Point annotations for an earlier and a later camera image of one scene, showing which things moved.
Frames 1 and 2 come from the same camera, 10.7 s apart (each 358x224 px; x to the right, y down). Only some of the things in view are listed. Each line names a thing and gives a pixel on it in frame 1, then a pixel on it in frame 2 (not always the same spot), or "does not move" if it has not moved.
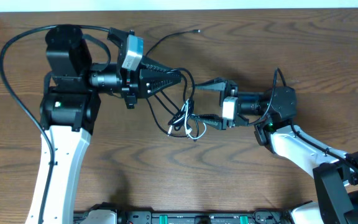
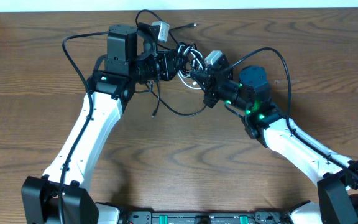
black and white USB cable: [188, 130] → [194, 54]
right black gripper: [226, 88] → [209, 83]
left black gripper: [134, 82] → [169, 65]
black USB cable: [156, 121] → [158, 93]
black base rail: [204, 217] does not move
